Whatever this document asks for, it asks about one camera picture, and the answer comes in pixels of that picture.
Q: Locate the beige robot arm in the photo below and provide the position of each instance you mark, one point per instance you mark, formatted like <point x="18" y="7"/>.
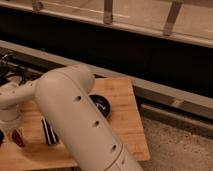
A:
<point x="62" y="96"/>

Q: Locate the metal window rail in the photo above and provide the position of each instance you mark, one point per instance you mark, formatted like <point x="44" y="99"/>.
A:
<point x="188" y="21"/>

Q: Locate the black bowl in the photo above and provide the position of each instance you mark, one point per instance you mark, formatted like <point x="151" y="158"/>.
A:
<point x="102" y="104"/>

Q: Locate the black white striped block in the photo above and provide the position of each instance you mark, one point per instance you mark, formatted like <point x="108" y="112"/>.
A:
<point x="50" y="135"/>

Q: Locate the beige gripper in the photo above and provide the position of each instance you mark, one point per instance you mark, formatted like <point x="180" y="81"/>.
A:
<point x="10" y="125"/>

